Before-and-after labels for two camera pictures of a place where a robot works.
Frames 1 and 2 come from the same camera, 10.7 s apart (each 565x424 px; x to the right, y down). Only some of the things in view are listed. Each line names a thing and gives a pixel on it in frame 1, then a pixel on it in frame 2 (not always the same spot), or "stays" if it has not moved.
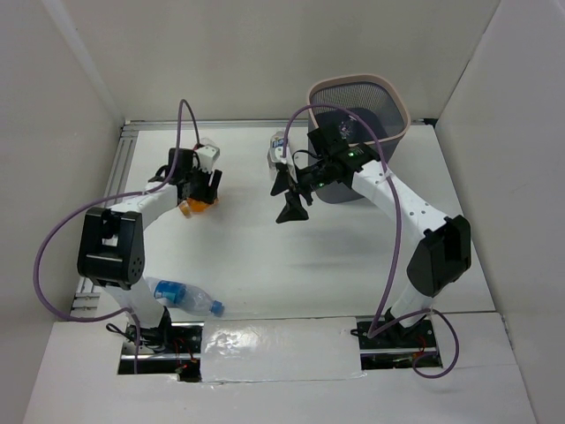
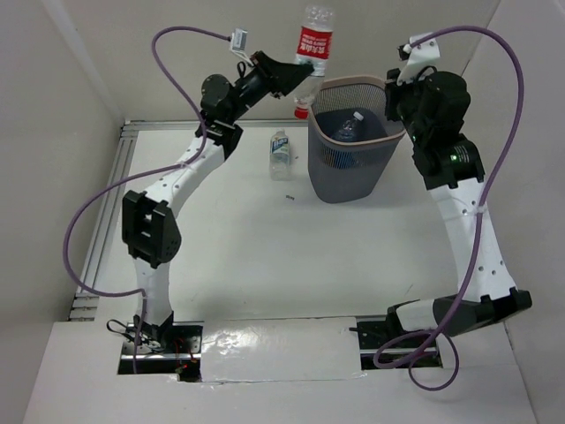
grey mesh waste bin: [359, 117] stays
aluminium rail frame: [86, 298] stays
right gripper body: [314, 177] -> [401, 102]
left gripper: [203, 189] -> [268, 74]
